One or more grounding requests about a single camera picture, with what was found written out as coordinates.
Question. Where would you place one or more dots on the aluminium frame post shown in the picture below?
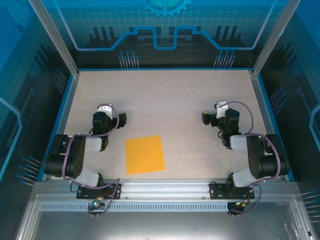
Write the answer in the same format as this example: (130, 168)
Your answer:
(275, 40)
(57, 40)

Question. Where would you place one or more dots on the aluminium table side rail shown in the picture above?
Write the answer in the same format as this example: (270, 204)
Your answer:
(266, 110)
(65, 110)

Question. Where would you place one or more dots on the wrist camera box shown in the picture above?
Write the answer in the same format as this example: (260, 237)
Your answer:
(105, 109)
(222, 107)

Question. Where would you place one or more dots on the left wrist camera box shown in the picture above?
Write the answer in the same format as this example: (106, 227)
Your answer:
(105, 109)

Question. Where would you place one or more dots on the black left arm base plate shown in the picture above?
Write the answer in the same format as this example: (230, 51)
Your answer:
(85, 193)

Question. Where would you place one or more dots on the orange paper sheet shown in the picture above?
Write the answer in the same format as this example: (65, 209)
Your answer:
(145, 155)

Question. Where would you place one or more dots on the aluminium mounting rail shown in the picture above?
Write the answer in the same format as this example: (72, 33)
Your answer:
(162, 187)

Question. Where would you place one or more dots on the grey sheet metal tray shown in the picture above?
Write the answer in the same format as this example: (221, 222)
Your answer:
(160, 225)

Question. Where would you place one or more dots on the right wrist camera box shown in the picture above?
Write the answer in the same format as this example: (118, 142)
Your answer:
(222, 107)

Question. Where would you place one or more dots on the right black and white robot arm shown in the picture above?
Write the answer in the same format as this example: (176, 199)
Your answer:
(260, 160)

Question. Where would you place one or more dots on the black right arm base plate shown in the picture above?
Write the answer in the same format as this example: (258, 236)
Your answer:
(217, 191)

